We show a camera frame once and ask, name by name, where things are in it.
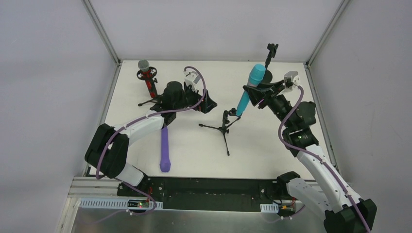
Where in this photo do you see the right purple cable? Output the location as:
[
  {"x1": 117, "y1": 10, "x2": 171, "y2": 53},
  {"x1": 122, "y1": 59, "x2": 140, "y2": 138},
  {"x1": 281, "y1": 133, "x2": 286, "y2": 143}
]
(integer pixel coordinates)
[{"x1": 261, "y1": 85, "x2": 372, "y2": 233}]

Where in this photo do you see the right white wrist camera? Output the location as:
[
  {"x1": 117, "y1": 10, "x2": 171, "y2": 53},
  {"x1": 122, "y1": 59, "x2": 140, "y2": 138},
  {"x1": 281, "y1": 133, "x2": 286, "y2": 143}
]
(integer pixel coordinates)
[{"x1": 284, "y1": 71, "x2": 301, "y2": 89}]

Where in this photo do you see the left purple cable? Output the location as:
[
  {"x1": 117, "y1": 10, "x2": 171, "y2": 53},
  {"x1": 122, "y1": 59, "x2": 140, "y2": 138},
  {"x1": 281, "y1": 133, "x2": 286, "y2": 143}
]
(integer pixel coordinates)
[{"x1": 77, "y1": 66, "x2": 207, "y2": 225}]

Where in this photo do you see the black tripod shock-mount stand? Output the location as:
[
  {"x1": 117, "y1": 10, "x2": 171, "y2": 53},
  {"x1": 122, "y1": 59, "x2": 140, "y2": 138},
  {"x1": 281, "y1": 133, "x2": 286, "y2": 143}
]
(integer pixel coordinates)
[{"x1": 137, "y1": 66, "x2": 161, "y2": 107}]

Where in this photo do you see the teal toy microphone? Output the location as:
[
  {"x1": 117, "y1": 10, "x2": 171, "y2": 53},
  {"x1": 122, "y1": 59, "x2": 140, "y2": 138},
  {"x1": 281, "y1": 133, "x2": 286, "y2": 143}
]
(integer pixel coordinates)
[{"x1": 236, "y1": 64, "x2": 266, "y2": 117}]

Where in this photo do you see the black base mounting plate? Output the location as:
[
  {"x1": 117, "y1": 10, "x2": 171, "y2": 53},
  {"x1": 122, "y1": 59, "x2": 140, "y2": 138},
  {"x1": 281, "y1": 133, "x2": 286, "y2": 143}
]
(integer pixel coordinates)
[{"x1": 136, "y1": 177, "x2": 299, "y2": 216}]

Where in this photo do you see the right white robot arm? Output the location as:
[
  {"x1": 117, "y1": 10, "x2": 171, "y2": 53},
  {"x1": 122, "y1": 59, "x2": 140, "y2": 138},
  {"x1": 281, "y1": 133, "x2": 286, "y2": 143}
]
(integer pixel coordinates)
[{"x1": 243, "y1": 81, "x2": 377, "y2": 233}]

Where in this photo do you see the purple toy microphone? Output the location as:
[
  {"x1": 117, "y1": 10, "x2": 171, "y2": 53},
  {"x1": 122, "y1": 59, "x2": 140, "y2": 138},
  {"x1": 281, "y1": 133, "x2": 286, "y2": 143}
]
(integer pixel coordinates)
[{"x1": 159, "y1": 127, "x2": 171, "y2": 173}]

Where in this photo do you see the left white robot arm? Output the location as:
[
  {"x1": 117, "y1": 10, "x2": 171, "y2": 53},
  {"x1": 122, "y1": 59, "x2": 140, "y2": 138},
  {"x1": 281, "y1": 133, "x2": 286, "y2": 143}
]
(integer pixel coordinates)
[{"x1": 85, "y1": 81, "x2": 217, "y2": 186}]

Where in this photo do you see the purple cable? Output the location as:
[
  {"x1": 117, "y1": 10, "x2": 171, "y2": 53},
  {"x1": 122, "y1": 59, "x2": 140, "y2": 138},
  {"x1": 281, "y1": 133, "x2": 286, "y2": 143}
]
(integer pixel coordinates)
[
  {"x1": 77, "y1": 66, "x2": 207, "y2": 225},
  {"x1": 261, "y1": 85, "x2": 372, "y2": 233}
]

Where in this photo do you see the red glitter microphone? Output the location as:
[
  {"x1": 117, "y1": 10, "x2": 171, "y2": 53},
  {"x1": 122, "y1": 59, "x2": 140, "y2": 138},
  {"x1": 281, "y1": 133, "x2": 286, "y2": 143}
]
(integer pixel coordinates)
[{"x1": 137, "y1": 59, "x2": 158, "y2": 98}]

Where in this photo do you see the black tripod clip stand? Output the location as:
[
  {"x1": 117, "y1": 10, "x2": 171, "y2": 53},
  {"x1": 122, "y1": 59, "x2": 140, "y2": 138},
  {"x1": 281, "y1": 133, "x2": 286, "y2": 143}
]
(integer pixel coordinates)
[{"x1": 198, "y1": 108, "x2": 241, "y2": 156}]

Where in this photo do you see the black round-base mic stand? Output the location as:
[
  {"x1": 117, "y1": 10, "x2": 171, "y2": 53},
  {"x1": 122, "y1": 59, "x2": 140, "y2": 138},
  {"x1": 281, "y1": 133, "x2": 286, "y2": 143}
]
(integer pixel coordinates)
[{"x1": 262, "y1": 43, "x2": 279, "y2": 83}]

